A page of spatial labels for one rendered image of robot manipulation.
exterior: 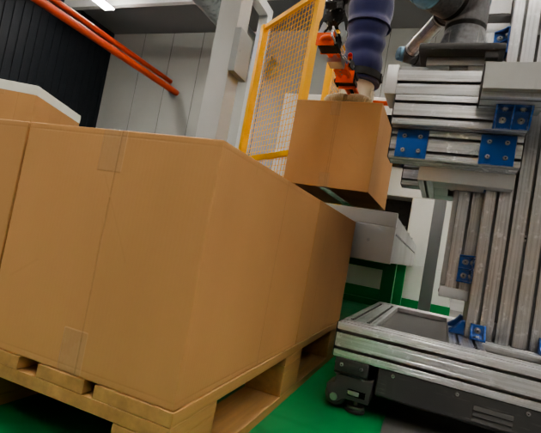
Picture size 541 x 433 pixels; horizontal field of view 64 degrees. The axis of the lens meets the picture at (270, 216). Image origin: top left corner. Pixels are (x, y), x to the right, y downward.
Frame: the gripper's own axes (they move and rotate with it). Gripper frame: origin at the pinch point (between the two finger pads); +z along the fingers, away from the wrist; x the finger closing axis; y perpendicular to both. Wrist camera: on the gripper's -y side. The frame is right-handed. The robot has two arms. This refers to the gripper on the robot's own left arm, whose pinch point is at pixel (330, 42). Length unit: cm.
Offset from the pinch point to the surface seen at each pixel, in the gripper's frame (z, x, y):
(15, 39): -319, 1047, 594
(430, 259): 76, -47, 79
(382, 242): 74, -29, 22
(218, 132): 16, 96, 91
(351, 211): 63, -15, 22
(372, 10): -42, -3, 50
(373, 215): 63, -24, 22
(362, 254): 80, -22, 22
